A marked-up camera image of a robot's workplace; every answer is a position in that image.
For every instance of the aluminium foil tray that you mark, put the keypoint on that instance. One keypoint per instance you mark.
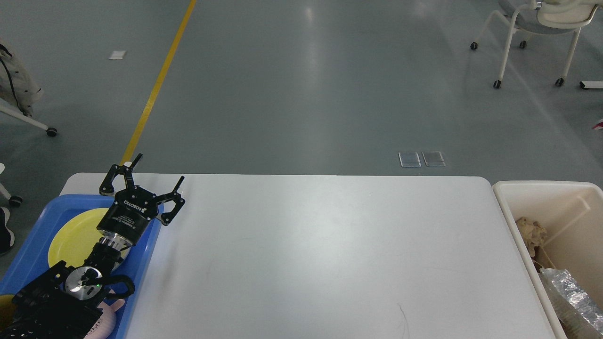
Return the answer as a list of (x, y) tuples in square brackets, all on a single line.
[(580, 316)]

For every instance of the right clear floor plate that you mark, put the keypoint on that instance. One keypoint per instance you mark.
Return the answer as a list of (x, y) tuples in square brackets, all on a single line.
[(434, 159)]

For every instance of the blue ceramic mug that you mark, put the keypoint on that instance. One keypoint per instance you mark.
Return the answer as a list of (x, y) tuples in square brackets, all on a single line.
[(7, 310)]

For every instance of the yellow plastic plate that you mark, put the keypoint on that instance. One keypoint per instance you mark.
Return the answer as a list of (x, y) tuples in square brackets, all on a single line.
[(74, 241)]

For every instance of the chair with beige coat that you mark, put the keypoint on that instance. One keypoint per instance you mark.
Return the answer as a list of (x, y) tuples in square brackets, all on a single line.
[(18, 90)]

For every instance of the white office chair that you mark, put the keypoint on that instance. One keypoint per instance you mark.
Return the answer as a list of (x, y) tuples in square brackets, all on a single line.
[(540, 18)]

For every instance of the person in black trousers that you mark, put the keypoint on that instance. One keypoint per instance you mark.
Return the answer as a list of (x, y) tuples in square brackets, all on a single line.
[(7, 237)]

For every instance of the brown paper ball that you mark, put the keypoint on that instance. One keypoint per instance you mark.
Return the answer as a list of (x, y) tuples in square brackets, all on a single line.
[(533, 234)]

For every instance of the clear floor plate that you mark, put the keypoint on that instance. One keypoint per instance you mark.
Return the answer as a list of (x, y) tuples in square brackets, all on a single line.
[(434, 159), (410, 159)]

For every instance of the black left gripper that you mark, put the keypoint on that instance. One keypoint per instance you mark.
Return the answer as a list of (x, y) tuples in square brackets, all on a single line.
[(127, 216)]

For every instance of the white chair base right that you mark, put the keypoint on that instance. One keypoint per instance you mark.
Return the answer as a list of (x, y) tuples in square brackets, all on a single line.
[(591, 84)]

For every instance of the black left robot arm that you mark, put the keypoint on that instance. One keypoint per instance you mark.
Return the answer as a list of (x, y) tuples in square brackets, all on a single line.
[(64, 301)]

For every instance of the left clear floor plate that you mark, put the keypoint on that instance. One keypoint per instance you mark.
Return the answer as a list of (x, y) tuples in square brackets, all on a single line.
[(410, 159)]

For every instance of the beige plastic bin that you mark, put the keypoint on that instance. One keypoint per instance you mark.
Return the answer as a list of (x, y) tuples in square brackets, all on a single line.
[(571, 212)]

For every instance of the pink ceramic mug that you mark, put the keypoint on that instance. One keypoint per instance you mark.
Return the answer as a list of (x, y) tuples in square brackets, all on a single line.
[(107, 322)]

